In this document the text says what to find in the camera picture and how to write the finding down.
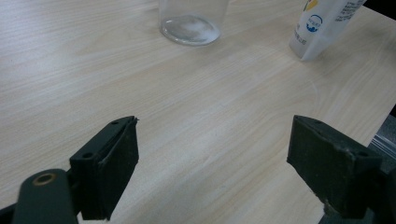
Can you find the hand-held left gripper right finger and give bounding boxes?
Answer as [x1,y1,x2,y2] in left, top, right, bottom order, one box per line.
[286,114,383,219]

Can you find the aluminium floor rail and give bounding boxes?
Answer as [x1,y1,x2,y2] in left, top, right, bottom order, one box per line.
[368,113,396,162]

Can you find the white and blue bag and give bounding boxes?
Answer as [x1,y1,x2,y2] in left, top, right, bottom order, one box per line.
[289,0,368,62]

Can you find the clear glass jar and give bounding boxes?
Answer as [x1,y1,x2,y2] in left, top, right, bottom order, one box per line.
[158,0,230,47]

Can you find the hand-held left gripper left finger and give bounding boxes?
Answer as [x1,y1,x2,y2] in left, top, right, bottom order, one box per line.
[68,115,140,221]

